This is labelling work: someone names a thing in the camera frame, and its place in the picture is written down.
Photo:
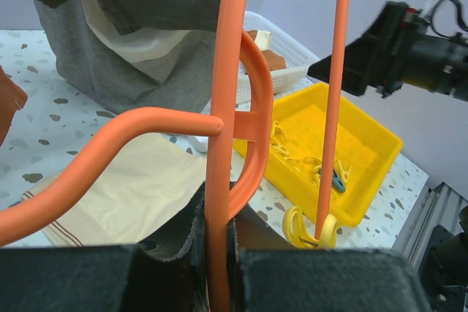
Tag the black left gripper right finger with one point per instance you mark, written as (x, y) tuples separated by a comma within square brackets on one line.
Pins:
[(268, 274)]

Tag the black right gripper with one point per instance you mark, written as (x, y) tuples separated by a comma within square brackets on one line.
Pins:
[(425, 58)]

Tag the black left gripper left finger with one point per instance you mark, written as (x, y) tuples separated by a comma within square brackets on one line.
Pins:
[(163, 272)]

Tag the yellow clothespin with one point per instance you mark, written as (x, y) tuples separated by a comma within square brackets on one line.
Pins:
[(297, 230)]

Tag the orange hanger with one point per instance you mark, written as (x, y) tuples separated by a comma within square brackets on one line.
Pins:
[(238, 129)]

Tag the brown and cream underwear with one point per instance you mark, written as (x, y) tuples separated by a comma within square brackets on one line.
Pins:
[(262, 39)]

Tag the orange hanging underwear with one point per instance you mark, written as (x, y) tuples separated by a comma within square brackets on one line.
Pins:
[(12, 99)]

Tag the grey hanging underwear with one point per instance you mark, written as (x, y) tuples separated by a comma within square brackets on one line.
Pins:
[(126, 54)]

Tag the white plastic basket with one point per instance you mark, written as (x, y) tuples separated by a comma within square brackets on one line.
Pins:
[(288, 60)]

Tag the yellow plastic tray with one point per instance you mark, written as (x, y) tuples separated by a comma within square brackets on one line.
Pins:
[(362, 143)]

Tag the teal clothespin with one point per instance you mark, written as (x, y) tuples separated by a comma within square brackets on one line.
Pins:
[(337, 183)]

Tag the pile of cream clothespins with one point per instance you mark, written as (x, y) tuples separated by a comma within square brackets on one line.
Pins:
[(278, 136)]

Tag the aluminium rail frame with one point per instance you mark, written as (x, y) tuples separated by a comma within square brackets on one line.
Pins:
[(434, 241)]

